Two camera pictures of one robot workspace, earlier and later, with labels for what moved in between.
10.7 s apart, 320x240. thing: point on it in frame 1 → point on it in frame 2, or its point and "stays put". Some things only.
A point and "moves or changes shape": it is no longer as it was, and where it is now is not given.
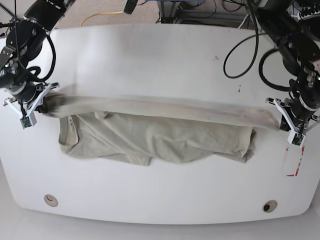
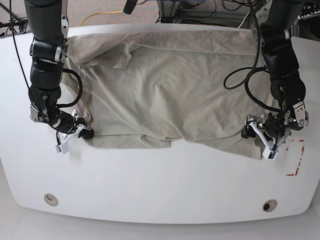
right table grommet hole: (269, 206) stays put
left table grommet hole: (51, 200) stays put
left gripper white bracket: (27, 119) → (81, 130)
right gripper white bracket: (296, 135) → (247, 131)
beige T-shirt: (137, 130) moves or changes shape
